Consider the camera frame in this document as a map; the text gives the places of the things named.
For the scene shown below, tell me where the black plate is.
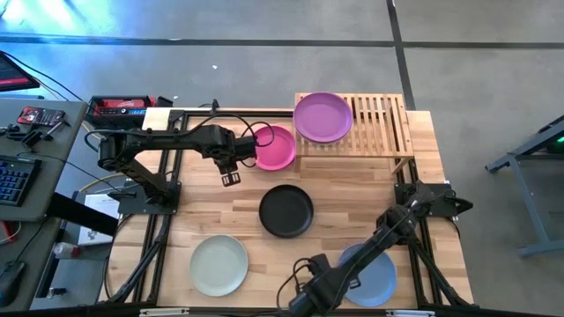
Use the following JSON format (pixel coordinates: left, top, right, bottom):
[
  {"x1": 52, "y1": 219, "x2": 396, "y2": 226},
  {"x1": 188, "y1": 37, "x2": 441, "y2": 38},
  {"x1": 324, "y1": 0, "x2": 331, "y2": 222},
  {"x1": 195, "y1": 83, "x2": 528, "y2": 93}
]
[{"x1": 258, "y1": 183, "x2": 315, "y2": 240}]

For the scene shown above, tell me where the clear bottle red cap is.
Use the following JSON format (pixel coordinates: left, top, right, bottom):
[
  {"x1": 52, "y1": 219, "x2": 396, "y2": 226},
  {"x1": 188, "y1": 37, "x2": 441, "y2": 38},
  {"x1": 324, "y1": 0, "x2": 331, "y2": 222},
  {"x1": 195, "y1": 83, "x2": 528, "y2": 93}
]
[{"x1": 51, "y1": 240, "x2": 83, "y2": 261}]

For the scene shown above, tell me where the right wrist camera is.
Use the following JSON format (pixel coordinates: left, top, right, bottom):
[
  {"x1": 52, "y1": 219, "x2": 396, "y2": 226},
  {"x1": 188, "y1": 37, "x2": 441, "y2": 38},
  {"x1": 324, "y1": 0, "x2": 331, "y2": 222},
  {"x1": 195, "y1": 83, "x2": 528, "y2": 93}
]
[{"x1": 307, "y1": 252, "x2": 332, "y2": 277}]

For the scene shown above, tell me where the blue plate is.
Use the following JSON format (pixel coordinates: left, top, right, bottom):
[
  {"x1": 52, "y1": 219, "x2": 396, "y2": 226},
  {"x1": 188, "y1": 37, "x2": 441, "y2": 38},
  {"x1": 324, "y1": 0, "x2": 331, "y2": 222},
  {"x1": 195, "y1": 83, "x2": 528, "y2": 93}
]
[{"x1": 337, "y1": 243, "x2": 398, "y2": 308}]

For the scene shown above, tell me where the pale green plate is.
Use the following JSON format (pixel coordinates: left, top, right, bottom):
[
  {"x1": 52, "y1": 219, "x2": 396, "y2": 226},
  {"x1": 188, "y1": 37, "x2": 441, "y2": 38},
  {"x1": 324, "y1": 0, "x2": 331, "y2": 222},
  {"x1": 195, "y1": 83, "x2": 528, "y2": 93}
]
[{"x1": 189, "y1": 233, "x2": 250, "y2": 298}]

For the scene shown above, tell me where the yellow cable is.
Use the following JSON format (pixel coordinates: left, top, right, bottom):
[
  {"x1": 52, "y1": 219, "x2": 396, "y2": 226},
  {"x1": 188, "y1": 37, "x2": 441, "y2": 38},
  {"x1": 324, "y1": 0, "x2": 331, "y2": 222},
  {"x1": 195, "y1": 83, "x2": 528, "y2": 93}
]
[{"x1": 78, "y1": 173, "x2": 130, "y2": 194}]

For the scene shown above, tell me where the purple plate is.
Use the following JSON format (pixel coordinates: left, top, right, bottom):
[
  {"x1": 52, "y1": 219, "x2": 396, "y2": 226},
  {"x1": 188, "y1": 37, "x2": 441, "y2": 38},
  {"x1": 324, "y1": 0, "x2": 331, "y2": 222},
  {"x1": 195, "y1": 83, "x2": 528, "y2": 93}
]
[{"x1": 293, "y1": 91, "x2": 354, "y2": 144}]

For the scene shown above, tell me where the white bracket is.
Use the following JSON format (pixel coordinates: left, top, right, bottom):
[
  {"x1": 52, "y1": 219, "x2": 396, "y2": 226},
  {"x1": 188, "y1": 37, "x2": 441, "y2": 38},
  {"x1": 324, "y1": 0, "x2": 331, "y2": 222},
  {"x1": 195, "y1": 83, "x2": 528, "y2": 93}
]
[
  {"x1": 138, "y1": 307, "x2": 190, "y2": 317},
  {"x1": 385, "y1": 309, "x2": 436, "y2": 317}
]

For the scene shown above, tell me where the wooden slatted shelf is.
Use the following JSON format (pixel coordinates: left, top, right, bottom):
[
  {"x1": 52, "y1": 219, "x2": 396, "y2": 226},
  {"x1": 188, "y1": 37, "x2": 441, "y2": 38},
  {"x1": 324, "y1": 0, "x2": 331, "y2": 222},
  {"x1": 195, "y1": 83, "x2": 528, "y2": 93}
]
[{"x1": 293, "y1": 91, "x2": 416, "y2": 176}]

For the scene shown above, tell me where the red black handheld device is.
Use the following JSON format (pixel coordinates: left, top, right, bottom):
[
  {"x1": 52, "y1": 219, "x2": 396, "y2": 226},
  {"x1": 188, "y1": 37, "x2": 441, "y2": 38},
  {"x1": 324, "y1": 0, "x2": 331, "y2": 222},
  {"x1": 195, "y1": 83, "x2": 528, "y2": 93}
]
[{"x1": 16, "y1": 106, "x2": 67, "y2": 128}]

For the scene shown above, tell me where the pink plate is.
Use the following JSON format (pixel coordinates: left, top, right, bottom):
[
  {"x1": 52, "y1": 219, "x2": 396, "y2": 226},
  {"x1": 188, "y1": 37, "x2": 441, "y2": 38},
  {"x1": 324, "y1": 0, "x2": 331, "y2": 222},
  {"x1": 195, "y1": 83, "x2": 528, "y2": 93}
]
[{"x1": 253, "y1": 124, "x2": 298, "y2": 172}]

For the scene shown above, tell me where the grey desk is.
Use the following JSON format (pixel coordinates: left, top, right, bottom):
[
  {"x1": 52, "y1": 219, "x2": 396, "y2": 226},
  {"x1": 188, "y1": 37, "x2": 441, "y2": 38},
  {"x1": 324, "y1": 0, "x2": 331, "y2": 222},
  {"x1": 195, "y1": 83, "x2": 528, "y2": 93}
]
[{"x1": 0, "y1": 99, "x2": 88, "y2": 312}]

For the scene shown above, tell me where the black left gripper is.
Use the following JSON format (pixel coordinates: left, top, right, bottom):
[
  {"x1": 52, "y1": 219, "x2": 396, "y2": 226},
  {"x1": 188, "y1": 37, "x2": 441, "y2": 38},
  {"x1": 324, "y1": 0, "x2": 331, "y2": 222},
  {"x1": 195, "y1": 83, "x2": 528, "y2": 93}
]
[{"x1": 202, "y1": 126, "x2": 259, "y2": 162}]

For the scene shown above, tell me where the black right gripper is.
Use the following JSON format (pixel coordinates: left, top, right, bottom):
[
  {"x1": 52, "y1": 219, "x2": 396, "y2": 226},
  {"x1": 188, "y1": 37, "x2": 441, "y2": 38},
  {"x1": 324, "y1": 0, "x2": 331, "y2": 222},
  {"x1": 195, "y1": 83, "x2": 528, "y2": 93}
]
[{"x1": 288, "y1": 263, "x2": 356, "y2": 317}]

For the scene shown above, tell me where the white paper sheet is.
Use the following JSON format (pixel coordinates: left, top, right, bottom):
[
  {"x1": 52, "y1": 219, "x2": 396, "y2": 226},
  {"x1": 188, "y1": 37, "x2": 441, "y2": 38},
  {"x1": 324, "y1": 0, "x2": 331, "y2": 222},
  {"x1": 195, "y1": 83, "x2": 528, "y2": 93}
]
[{"x1": 78, "y1": 193, "x2": 121, "y2": 247}]

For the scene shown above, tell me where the black beam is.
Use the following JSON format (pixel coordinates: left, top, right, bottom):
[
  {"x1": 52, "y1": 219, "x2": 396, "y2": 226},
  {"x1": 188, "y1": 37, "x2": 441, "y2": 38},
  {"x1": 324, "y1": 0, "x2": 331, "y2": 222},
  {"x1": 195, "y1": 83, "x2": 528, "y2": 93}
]
[{"x1": 45, "y1": 191, "x2": 121, "y2": 238}]

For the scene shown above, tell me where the black aluminium table frame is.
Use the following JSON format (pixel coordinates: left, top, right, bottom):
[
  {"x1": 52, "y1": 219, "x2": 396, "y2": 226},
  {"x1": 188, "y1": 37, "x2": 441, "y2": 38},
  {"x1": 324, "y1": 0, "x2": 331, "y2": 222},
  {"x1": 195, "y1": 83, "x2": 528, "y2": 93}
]
[{"x1": 99, "y1": 107, "x2": 477, "y2": 317}]

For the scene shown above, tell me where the grey metal stand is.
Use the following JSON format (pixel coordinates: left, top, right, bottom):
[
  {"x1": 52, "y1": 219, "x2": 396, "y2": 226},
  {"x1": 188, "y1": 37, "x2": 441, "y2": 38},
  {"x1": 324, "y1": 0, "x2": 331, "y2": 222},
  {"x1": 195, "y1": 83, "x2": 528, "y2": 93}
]
[{"x1": 484, "y1": 114, "x2": 564, "y2": 260}]

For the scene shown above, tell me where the small black clip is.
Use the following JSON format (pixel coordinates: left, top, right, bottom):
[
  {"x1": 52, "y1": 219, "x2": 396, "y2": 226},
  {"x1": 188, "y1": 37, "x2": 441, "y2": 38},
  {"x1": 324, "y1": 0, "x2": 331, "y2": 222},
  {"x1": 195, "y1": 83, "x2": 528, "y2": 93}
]
[{"x1": 20, "y1": 127, "x2": 50, "y2": 150}]

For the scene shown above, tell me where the monitor with red screen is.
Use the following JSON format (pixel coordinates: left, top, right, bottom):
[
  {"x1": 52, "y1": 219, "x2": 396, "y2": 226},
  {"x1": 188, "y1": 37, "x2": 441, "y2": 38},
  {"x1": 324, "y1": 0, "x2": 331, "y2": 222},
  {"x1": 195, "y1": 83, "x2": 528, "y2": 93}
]
[{"x1": 0, "y1": 49, "x2": 41, "y2": 93}]

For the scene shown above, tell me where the black keyboard blue backlight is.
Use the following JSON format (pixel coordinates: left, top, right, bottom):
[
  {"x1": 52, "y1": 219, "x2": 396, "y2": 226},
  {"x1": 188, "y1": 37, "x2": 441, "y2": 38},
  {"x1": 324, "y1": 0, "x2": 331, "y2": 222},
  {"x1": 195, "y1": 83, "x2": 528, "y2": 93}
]
[{"x1": 0, "y1": 153, "x2": 44, "y2": 208}]

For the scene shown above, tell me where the red and black toolbox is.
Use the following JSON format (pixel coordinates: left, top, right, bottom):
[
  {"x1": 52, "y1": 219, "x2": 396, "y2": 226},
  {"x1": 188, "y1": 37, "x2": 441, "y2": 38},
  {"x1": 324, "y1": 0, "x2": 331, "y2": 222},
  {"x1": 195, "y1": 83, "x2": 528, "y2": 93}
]
[{"x1": 85, "y1": 93, "x2": 159, "y2": 133}]

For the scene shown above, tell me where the black computer mouse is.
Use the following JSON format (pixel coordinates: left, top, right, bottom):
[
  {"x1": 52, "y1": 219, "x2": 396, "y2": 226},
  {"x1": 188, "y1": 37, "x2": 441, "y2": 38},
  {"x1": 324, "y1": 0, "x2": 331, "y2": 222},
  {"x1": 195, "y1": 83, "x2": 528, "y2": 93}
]
[{"x1": 0, "y1": 259, "x2": 26, "y2": 307}]

